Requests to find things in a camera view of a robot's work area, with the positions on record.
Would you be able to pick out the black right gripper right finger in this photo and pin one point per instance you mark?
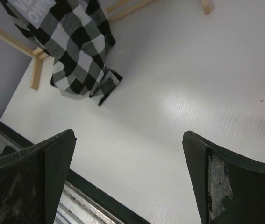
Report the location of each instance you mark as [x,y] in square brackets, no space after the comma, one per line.
[229,188]

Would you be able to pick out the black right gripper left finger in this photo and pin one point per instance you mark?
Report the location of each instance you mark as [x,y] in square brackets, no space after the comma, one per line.
[32,180]

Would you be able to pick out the black white checked shirt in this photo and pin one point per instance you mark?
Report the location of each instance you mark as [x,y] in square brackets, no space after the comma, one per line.
[77,34]

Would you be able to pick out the wooden clothes rack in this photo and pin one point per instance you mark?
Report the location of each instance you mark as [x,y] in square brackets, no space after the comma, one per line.
[114,12]

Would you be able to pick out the aluminium table frame rail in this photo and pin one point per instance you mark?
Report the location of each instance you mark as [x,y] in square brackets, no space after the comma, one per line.
[81,202]

